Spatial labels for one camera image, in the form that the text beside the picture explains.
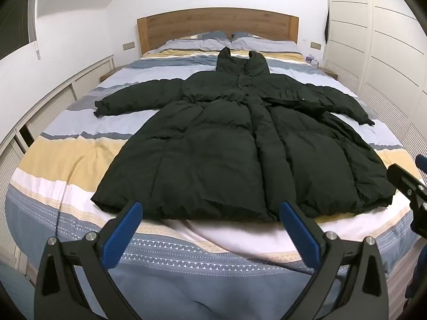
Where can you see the wooden headboard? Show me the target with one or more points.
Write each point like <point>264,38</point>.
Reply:
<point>216,21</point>

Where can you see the black puffer coat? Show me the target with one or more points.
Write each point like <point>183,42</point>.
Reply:
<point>216,140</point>

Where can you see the grey blue pillow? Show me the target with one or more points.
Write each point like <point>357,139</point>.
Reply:
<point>193,44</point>
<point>273,44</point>

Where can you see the striped bed duvet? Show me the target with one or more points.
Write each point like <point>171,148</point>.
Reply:
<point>66,153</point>

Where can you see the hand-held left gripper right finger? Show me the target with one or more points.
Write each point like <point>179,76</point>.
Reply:
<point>300,236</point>

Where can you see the beige wall switch plate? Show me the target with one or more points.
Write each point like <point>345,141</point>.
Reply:
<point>128,45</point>
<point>315,45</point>

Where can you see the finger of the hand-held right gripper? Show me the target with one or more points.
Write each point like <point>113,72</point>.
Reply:
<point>413,283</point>
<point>402,178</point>

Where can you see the white louvered wardrobe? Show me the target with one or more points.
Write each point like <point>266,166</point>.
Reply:
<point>383,40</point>

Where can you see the dark window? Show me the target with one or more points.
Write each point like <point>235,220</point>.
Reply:
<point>15,20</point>

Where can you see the wooden nightstand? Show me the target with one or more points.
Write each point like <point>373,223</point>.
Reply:
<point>328,72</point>

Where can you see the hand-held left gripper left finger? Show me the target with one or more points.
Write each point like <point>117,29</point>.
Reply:
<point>121,236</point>

